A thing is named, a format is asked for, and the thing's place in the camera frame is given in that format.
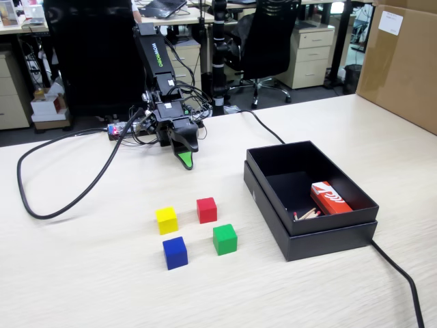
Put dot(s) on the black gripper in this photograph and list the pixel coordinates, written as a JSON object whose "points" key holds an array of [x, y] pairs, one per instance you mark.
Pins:
{"points": [[164, 124]]}

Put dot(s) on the green wooden cube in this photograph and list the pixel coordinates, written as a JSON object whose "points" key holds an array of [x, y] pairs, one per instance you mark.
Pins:
{"points": [[225, 241]]}

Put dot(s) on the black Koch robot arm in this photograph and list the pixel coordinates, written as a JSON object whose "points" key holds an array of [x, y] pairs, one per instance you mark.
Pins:
{"points": [[153, 51]]}

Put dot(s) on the cream drawer cabinet behind arm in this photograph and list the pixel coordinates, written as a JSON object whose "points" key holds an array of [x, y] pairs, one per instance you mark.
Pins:
{"points": [[187, 61]]}

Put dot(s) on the red wooden cube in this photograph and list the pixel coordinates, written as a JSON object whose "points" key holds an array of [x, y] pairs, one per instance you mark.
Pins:
{"points": [[207, 211]]}

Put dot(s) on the yellow wooden cube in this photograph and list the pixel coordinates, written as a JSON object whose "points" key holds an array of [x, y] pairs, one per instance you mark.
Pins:
{"points": [[167, 222]]}

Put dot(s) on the blue wooden cube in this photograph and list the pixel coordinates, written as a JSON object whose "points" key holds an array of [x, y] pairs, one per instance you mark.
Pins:
{"points": [[175, 254]]}

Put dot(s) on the circuit board with red light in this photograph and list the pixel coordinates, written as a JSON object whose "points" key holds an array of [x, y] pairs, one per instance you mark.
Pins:
{"points": [[116, 130]]}

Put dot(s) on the black open cardboard box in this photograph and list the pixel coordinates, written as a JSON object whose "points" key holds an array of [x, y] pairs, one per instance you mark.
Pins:
{"points": [[283, 160]]}

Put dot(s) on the black vertical clamp pole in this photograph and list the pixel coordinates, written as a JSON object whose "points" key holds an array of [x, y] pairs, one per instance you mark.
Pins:
{"points": [[218, 51]]}

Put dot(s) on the black solid back office chair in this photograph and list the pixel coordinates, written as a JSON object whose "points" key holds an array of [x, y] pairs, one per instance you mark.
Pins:
{"points": [[95, 58]]}

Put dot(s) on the cream background desk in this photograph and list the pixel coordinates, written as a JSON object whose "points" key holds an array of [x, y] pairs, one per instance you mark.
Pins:
{"points": [[191, 17]]}

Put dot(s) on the black mesh office chair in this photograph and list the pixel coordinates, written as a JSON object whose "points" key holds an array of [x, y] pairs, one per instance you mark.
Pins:
{"points": [[269, 41]]}

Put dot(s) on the black laptop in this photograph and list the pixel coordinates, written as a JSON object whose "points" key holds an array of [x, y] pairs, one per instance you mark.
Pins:
{"points": [[164, 8]]}

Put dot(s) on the stacked white boxes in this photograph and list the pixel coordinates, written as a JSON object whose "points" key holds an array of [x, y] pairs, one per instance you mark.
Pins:
{"points": [[48, 107]]}

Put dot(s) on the person in white shirt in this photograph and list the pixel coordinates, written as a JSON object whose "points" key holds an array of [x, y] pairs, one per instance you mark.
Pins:
{"points": [[136, 10]]}

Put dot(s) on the orange white matchbox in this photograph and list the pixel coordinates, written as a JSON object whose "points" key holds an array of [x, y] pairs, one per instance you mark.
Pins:
{"points": [[331, 200]]}

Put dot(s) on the black trash bin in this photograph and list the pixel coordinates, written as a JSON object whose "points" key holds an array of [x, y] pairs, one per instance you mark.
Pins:
{"points": [[352, 79]]}

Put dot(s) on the cream cabinet beside white boxes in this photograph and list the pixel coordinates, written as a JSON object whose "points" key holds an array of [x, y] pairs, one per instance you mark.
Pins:
{"points": [[12, 99]]}

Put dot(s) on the black legged background desk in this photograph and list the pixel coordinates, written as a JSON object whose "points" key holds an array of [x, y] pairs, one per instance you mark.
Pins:
{"points": [[341, 34]]}

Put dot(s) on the white box on desk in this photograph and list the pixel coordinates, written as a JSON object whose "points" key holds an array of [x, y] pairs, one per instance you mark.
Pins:
{"points": [[35, 11]]}

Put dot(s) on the large brown cardboard box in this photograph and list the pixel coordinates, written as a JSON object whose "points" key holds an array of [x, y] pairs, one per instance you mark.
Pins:
{"points": [[399, 68]]}

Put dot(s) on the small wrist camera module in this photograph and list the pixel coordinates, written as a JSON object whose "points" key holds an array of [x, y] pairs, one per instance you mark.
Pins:
{"points": [[145, 123]]}

